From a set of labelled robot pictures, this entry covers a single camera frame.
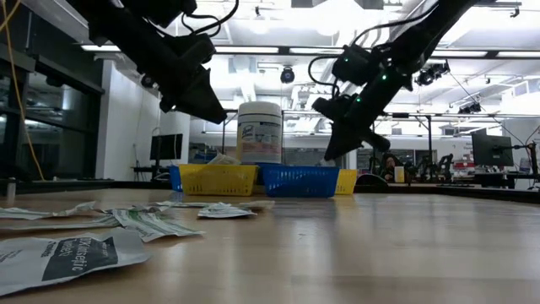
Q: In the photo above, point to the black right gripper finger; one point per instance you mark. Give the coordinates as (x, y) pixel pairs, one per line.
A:
(356, 141)
(335, 145)

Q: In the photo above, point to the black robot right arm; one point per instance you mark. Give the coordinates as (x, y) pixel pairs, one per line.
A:
(405, 46)

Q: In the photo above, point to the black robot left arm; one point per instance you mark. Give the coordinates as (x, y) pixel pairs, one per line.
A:
(126, 29)

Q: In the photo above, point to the yellow plastic basket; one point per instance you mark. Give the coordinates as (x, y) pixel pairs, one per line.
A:
(347, 181)
(217, 179)

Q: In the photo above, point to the black computer monitor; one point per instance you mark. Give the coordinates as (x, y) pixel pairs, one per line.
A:
(166, 147)
(491, 150)

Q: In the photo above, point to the blue plastic basket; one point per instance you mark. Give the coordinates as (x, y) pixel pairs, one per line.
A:
(175, 179)
(299, 181)

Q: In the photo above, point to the yellow bottle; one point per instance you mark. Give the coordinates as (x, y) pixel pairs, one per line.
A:
(399, 174)

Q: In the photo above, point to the white disinfecting wipes canister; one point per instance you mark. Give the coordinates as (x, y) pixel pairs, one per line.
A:
(259, 135)

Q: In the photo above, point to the black beam with light strips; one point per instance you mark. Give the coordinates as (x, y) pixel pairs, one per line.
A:
(253, 50)

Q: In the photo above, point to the background robot arms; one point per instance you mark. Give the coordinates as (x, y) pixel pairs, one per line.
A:
(443, 164)

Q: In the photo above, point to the silver metal cylinder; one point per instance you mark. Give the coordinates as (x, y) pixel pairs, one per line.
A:
(11, 188)

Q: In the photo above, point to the black ceiling track light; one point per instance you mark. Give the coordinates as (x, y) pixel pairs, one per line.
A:
(512, 10)

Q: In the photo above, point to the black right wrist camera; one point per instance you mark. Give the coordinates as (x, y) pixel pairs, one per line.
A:
(354, 63)

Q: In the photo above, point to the black metal stand frame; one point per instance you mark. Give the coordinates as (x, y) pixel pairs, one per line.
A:
(429, 139)

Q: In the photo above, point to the black ceiling camera cluster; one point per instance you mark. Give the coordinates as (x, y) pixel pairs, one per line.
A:
(469, 109)
(432, 75)

